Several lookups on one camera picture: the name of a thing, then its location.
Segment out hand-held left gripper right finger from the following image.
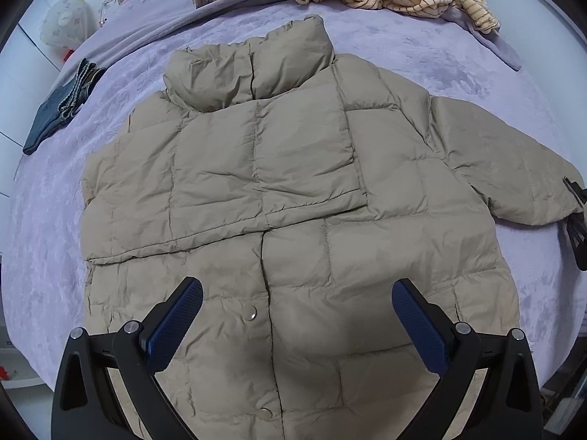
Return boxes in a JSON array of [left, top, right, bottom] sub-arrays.
[[392, 277, 543, 440]]

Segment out purple embossed blanket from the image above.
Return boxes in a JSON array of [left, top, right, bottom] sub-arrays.
[[0, 0, 587, 422]]

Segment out white floral bag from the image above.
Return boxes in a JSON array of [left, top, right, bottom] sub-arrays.
[[39, 0, 99, 49]]

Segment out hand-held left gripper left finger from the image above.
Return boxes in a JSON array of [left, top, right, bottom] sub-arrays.
[[50, 276, 205, 440]]

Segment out khaki puffer jacket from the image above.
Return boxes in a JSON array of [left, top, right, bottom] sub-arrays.
[[80, 15, 587, 440]]

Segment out dark blue jeans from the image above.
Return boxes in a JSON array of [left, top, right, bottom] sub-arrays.
[[23, 58, 108, 155]]

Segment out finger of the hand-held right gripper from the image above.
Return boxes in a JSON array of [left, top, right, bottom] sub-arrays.
[[568, 215, 587, 271], [563, 176, 587, 214]]

